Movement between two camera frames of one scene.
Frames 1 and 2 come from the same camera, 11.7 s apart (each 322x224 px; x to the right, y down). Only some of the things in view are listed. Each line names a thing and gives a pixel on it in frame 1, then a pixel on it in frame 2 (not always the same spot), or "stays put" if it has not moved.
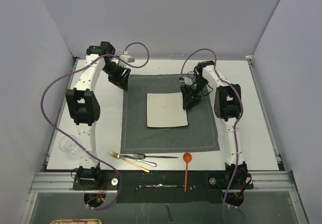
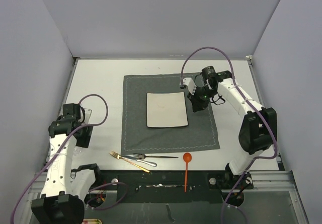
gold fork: (116, 155) stays put
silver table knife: (131, 158) stays put
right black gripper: (189, 99) → (197, 104)
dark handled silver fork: (141, 156) stays put
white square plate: (164, 109) stays put
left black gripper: (121, 81) → (83, 141)
